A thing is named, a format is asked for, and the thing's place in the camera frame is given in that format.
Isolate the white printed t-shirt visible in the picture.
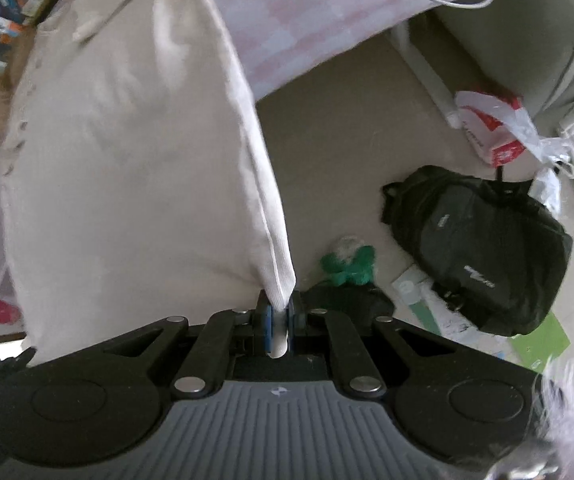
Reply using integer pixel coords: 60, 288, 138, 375
0, 0, 296, 363

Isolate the green plush toy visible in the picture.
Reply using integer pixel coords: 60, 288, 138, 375
320, 235, 376, 286

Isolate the black backpack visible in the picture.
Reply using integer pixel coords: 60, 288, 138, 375
381, 166, 573, 337

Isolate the green paper sheet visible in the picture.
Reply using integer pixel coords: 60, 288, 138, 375
510, 312, 570, 373

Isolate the red white plastic bag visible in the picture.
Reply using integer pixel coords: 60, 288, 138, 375
455, 91, 574, 179

